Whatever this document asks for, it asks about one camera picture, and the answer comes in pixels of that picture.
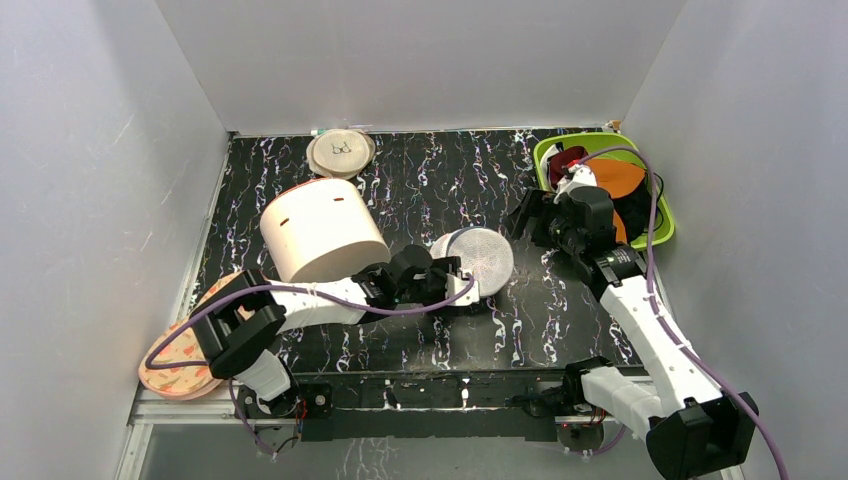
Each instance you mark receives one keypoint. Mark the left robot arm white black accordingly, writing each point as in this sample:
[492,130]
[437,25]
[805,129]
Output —
[237,328]

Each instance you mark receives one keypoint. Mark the pink floral flat laundry bag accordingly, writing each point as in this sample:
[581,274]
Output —
[178,383]

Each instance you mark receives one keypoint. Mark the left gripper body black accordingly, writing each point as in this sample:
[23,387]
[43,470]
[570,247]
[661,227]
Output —
[433,285]

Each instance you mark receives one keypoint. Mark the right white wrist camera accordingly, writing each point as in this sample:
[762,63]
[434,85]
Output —
[576,176]

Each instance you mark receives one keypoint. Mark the small beige round bra bag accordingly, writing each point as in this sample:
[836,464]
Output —
[340,153]

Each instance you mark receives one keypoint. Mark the large beige cylindrical laundry bag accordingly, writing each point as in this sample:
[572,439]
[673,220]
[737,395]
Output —
[321,231]

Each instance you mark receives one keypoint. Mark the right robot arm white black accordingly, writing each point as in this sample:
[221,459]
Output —
[690,425]

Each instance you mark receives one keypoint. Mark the dark red bra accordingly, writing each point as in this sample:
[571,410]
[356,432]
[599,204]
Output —
[561,161]

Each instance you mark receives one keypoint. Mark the orange black bra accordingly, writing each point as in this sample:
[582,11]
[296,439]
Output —
[628,186]

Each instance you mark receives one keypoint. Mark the white mesh laundry bag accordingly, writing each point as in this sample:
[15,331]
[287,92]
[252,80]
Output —
[485,252]

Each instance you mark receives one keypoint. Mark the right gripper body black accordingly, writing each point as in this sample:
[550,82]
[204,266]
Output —
[539,216]

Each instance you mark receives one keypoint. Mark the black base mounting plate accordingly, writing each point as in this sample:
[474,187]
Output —
[529,404]

